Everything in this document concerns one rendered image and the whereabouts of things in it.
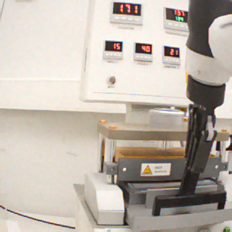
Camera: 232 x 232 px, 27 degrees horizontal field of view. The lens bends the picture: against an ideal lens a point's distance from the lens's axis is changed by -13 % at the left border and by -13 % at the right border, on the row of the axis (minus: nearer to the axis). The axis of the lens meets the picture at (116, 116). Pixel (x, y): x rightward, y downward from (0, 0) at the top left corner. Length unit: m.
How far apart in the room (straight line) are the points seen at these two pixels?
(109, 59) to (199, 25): 0.49
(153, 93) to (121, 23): 0.19
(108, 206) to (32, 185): 0.75
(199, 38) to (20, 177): 1.01
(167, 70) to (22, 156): 0.61
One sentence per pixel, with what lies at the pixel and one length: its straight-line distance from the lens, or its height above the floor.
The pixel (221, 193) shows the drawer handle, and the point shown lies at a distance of 0.91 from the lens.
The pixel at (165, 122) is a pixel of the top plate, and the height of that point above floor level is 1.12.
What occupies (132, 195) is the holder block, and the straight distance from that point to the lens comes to 0.97.
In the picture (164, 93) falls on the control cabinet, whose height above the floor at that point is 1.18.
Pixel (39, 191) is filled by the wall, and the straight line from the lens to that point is 1.67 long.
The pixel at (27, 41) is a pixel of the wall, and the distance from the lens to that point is 1.63.
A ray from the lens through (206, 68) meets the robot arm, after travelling 0.80.
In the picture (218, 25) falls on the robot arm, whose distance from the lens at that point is 0.69.
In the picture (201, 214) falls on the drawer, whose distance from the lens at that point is 0.90.
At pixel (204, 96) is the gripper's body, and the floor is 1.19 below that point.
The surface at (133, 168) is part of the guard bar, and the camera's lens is 1.02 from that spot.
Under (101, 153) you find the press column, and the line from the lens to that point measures 1.18.
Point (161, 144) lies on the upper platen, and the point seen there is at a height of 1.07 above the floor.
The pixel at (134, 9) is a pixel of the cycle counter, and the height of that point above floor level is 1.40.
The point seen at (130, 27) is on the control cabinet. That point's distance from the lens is 1.25.
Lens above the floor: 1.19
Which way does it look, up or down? 3 degrees down
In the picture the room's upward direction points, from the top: 3 degrees clockwise
